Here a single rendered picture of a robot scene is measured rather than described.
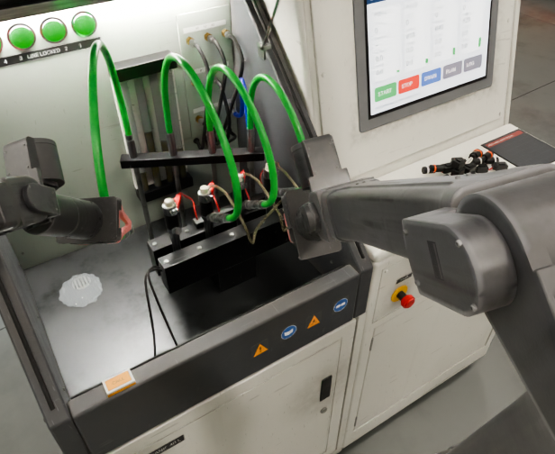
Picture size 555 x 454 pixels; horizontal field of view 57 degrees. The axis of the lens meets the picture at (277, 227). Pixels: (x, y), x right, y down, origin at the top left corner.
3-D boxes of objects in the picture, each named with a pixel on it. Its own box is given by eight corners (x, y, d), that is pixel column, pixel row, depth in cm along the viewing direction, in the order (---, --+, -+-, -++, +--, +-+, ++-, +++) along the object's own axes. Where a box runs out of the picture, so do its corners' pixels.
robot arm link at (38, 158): (-33, 231, 60) (31, 209, 59) (-51, 140, 62) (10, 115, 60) (34, 239, 72) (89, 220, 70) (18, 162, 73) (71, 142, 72)
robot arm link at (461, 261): (492, 349, 20) (739, 272, 21) (459, 204, 19) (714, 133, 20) (302, 241, 62) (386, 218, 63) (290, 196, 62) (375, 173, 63)
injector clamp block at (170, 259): (174, 314, 118) (164, 267, 108) (157, 286, 124) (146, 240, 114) (297, 258, 131) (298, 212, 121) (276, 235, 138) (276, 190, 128)
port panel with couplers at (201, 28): (196, 143, 131) (182, 20, 110) (191, 137, 133) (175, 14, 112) (241, 129, 136) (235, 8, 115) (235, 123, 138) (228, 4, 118)
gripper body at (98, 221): (64, 202, 79) (30, 195, 72) (123, 197, 77) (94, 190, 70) (64, 244, 79) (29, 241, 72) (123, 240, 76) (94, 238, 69)
